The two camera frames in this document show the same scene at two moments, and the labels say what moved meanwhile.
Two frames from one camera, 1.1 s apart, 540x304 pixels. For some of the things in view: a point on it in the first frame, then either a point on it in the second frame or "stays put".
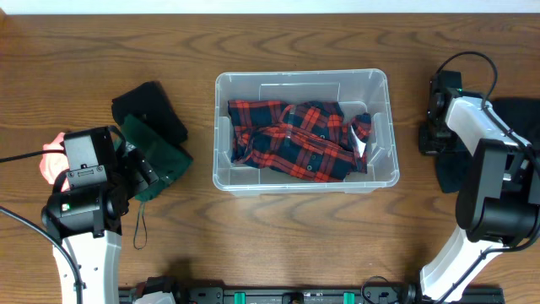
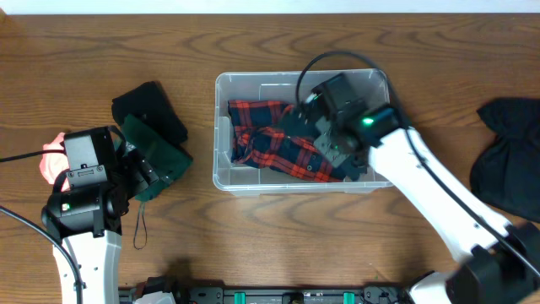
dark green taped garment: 166,155 stays put
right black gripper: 426,145 -> 326,145
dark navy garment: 452,165 -> 295,120
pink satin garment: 52,165 stays put
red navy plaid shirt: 312,140 stays put
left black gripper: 137,170 stays put
